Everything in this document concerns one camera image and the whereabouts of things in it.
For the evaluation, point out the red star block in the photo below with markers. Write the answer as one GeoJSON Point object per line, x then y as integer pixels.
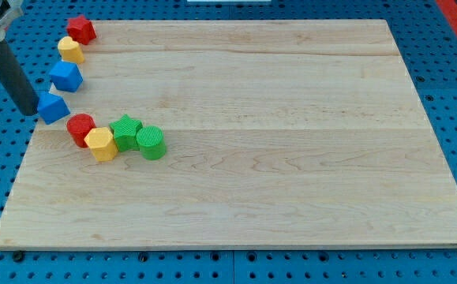
{"type": "Point", "coordinates": [81, 29]}

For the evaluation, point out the wooden board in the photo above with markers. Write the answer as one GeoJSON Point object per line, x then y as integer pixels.
{"type": "Point", "coordinates": [280, 135]}

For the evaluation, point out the yellow heart block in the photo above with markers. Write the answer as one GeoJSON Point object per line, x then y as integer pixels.
{"type": "Point", "coordinates": [70, 50]}

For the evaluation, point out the red cylinder block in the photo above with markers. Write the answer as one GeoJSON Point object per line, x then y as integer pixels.
{"type": "Point", "coordinates": [78, 126]}

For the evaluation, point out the yellow hexagon block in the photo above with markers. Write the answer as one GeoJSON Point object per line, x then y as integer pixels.
{"type": "Point", "coordinates": [101, 143]}

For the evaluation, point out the blue cube block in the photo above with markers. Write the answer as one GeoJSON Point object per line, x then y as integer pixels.
{"type": "Point", "coordinates": [66, 76]}

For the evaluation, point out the green star block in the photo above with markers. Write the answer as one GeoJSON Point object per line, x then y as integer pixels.
{"type": "Point", "coordinates": [125, 132]}

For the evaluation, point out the green cylinder block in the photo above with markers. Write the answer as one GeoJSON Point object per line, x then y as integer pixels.
{"type": "Point", "coordinates": [150, 140]}

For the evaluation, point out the blue pentagon block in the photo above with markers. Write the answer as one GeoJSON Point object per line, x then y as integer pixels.
{"type": "Point", "coordinates": [52, 107]}

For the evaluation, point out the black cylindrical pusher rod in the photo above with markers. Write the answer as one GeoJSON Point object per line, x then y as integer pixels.
{"type": "Point", "coordinates": [14, 81]}

